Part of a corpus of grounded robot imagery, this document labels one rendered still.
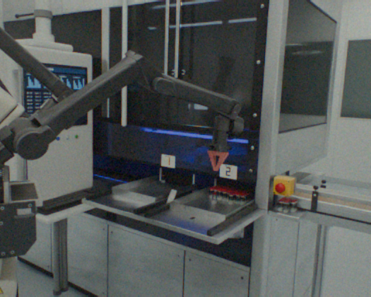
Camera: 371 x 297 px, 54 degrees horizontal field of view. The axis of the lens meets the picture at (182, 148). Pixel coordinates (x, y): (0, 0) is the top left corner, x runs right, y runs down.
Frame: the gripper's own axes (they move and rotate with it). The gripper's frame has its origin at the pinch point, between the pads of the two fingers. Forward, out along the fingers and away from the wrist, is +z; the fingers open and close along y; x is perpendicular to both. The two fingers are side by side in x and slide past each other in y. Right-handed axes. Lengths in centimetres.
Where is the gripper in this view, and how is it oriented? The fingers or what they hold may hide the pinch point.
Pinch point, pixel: (215, 168)
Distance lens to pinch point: 137.3
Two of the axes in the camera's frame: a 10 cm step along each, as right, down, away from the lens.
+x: -8.3, -1.1, 5.5
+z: -1.3, 9.9, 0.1
